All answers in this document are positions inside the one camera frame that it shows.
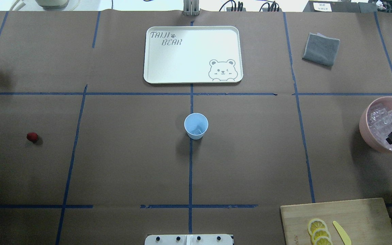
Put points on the pink bowl of ice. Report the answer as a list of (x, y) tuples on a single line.
[(376, 124)]

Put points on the light blue plastic cup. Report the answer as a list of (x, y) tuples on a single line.
[(195, 125)]

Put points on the grey folded cloth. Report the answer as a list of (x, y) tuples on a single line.
[(321, 49)]

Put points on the yellow plastic knife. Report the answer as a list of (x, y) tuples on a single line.
[(342, 233)]

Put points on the yellow lemon slices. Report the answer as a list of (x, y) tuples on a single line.
[(318, 232)]

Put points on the dark box with label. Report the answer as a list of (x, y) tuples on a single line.
[(331, 6)]

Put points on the cream bear tray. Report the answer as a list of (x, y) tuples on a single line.
[(193, 54)]

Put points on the red strawberry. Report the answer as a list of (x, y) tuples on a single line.
[(32, 137)]

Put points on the aluminium frame post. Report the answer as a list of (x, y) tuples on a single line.
[(191, 7)]

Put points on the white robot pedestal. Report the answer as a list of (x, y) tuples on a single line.
[(189, 239)]

